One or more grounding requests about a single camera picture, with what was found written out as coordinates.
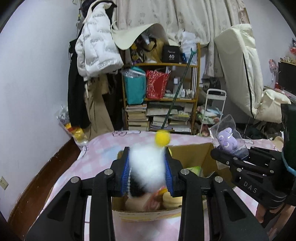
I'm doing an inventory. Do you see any cream pillow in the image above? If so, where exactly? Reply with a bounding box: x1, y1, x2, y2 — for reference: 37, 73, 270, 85
255, 89, 291, 123

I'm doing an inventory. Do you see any white fluffy plush yellow beak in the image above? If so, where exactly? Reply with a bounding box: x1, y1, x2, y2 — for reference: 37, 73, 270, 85
128, 130, 171, 197

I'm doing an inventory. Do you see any white wall outlet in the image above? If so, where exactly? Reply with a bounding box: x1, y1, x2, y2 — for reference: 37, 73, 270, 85
0, 176, 9, 190

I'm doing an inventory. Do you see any cardboard box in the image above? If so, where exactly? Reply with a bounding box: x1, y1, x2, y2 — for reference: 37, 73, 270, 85
112, 143, 234, 222

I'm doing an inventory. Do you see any pink checkered table cover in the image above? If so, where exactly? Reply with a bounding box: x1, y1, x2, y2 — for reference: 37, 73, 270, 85
43, 129, 284, 241

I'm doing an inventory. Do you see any black hanging coat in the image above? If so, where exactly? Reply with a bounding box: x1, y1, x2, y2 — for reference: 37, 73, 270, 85
68, 39, 90, 129

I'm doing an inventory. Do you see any red gift bag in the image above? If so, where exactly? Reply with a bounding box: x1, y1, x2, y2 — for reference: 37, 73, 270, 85
146, 70, 170, 100

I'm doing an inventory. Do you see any beige wide-brim hat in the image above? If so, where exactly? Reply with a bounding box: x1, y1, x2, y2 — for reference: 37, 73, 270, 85
111, 23, 169, 50

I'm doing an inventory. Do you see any cream folded mattress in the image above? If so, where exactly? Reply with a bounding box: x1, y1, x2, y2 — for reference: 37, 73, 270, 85
214, 24, 263, 121

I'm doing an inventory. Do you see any teal bag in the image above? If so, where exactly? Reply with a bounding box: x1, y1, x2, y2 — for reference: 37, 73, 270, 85
121, 66, 147, 105

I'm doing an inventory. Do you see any cream floral curtain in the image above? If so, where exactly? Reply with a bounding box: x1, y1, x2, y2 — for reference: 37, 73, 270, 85
113, 0, 249, 77

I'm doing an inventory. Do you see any black box with 40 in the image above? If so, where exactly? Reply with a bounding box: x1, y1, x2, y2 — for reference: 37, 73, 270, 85
162, 45, 180, 63

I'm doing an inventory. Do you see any green broom handle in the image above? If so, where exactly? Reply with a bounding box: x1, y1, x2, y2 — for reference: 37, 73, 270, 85
161, 49, 197, 130

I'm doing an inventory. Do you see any stack of books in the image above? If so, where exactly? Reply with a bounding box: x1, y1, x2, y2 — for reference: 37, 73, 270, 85
125, 104, 149, 131

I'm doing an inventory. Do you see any wooden bookshelf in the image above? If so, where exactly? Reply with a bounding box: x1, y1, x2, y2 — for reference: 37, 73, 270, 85
122, 43, 201, 135

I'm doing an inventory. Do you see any yellow toy in plastic bag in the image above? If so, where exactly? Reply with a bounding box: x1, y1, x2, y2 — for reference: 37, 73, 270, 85
56, 105, 88, 148

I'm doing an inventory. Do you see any purple plush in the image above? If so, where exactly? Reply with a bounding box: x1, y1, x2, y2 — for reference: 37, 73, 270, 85
209, 114, 249, 159

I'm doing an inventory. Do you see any beige coat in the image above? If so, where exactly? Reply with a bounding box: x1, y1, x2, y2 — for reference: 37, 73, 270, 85
83, 74, 114, 141

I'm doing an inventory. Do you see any white puffer jacket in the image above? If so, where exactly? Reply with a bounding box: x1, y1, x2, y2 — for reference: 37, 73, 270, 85
75, 1, 123, 81

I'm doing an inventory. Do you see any yellow plush in box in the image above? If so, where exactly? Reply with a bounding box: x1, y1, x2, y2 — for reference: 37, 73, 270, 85
158, 188, 182, 209

